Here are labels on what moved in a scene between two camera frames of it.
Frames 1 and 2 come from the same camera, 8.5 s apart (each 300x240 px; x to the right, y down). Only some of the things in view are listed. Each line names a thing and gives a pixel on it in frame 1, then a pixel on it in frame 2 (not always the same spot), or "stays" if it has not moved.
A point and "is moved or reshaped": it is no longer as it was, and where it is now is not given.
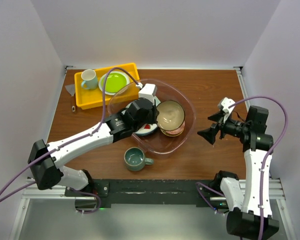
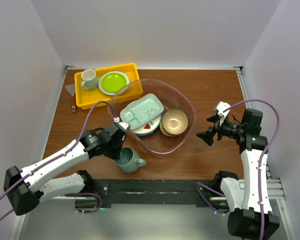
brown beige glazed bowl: x=171 y=116 is moved or reshaped
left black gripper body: x=151 y=118 -> x=114 y=149
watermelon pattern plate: x=146 y=129 stays
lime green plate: x=115 y=82 stays
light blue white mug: x=89 y=76 stays
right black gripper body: x=233 y=128 stays
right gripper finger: x=216 y=117 stays
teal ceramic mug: x=134 y=159 is moved or reshaped
